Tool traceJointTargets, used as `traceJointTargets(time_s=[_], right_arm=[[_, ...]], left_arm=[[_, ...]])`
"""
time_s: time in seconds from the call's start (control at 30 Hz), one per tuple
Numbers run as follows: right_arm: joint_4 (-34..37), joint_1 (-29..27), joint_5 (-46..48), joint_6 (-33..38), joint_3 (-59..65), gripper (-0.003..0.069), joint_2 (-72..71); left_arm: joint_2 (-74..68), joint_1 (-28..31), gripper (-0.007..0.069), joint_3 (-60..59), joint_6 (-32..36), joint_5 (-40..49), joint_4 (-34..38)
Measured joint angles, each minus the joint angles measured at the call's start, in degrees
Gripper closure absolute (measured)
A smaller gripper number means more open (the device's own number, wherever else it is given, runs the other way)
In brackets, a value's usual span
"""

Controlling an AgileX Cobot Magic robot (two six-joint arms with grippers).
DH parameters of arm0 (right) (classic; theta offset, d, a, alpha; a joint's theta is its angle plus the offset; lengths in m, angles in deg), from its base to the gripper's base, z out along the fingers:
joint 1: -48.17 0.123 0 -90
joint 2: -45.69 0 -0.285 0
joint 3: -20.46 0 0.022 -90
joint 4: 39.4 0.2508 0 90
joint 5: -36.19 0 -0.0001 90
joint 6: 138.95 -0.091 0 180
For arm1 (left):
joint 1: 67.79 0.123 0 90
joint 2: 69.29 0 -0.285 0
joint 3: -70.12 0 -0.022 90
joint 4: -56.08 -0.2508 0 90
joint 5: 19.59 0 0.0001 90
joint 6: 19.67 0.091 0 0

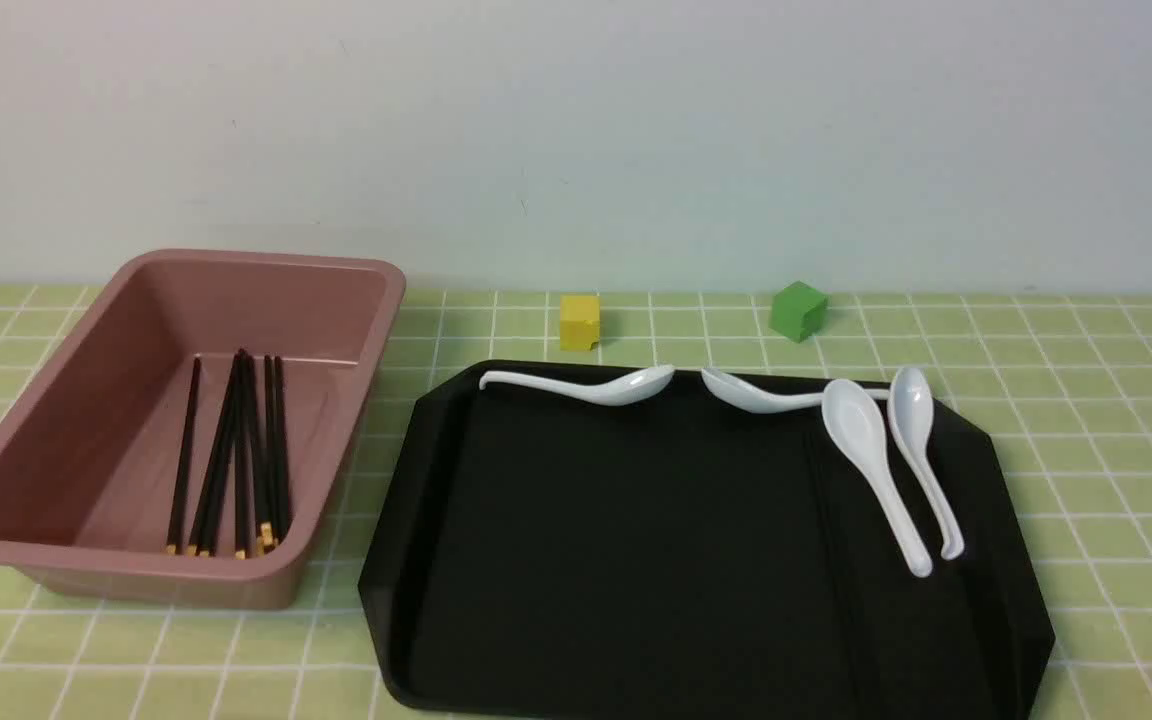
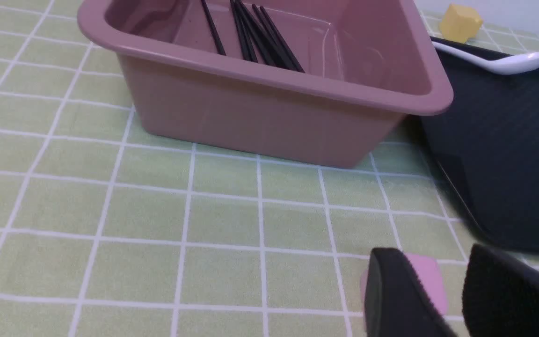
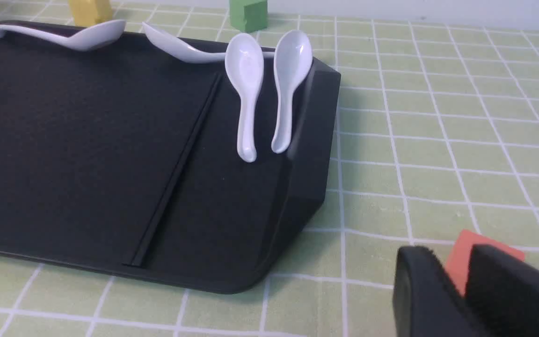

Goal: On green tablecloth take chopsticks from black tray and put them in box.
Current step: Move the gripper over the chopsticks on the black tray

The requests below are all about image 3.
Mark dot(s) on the white ceramic spoon far left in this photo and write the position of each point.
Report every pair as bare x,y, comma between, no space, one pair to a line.
87,39

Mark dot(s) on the black plastic tray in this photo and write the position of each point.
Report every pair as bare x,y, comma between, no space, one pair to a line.
88,141

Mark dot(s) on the green checkered tablecloth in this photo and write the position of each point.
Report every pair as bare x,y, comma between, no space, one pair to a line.
437,131

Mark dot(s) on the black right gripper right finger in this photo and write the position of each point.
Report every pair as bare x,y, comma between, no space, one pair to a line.
503,292

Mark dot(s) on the white ceramic spoon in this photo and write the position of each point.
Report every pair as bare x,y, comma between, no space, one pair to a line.
292,62
180,49
244,65
87,39

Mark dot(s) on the black chopstick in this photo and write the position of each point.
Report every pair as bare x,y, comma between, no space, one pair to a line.
138,256

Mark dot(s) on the green block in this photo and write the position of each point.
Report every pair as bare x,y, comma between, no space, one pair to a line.
248,15

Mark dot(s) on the orange block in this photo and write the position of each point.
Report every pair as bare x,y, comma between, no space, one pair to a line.
458,261

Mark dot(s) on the yellow block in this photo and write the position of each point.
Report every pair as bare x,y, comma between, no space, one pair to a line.
90,12

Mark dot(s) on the white ceramic spoon rightmost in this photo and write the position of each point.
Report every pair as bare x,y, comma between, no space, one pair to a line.
292,62

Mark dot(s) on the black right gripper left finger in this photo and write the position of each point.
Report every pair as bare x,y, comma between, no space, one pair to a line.
425,301

